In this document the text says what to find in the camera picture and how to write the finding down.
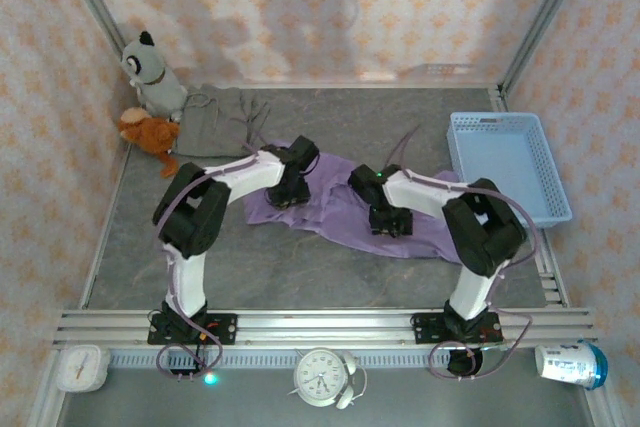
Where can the purple t-shirt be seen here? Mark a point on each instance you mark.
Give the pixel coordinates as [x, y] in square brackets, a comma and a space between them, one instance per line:
[340, 217]

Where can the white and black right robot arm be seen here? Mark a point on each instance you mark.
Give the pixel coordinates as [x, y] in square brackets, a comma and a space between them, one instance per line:
[420, 192]

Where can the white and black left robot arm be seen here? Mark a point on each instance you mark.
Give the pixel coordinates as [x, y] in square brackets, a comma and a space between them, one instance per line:
[245, 174]

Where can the blue plastic basket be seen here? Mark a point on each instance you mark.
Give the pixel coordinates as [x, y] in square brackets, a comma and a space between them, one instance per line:
[505, 162]

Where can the brown plush animal toy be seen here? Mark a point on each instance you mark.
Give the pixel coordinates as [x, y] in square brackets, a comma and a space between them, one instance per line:
[150, 134]

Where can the round white alarm clock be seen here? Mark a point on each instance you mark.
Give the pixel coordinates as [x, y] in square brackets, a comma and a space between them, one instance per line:
[320, 379]

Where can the grey plush animal toy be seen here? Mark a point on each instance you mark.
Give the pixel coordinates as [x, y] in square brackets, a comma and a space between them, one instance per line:
[155, 82]

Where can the white canister with blue lid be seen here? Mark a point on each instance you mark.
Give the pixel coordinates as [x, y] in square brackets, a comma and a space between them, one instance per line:
[565, 367]

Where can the square white clock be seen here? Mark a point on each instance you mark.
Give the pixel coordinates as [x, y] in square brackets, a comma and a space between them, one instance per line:
[85, 369]

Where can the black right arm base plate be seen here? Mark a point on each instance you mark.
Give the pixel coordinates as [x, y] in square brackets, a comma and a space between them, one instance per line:
[425, 329]

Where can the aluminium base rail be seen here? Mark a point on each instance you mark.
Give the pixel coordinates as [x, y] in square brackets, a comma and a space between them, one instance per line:
[325, 327]

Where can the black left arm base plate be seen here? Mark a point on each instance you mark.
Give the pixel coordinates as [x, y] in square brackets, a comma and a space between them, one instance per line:
[220, 329]

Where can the aluminium frame post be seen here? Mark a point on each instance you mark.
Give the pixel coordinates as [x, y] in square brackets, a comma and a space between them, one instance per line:
[92, 2]
[545, 12]

